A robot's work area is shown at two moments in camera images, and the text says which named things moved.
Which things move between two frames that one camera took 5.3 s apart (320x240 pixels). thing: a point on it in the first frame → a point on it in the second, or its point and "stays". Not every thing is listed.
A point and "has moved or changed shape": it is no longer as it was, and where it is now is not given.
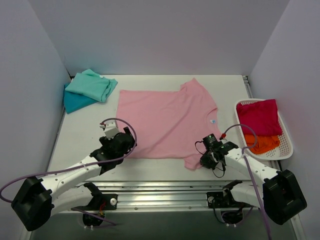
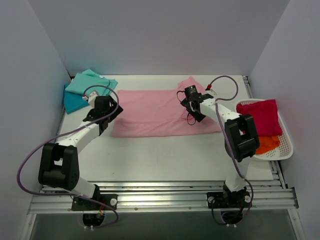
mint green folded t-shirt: [92, 85] stays
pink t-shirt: [168, 123] has moved or changed shape
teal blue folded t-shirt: [74, 101] stays
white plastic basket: [283, 150] stays
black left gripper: [127, 139] → [110, 110]
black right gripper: [207, 158] → [191, 110]
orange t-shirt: [265, 143] stays
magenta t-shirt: [262, 116] stays
